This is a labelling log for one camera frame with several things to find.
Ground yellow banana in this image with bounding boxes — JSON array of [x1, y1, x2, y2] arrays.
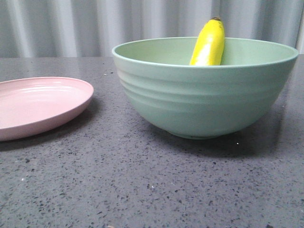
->
[[189, 17, 225, 66]]

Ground green bowl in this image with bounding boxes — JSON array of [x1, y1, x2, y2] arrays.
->
[[112, 37, 299, 140]]

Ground pink plate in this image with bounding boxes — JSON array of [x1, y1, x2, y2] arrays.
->
[[0, 76, 94, 141]]

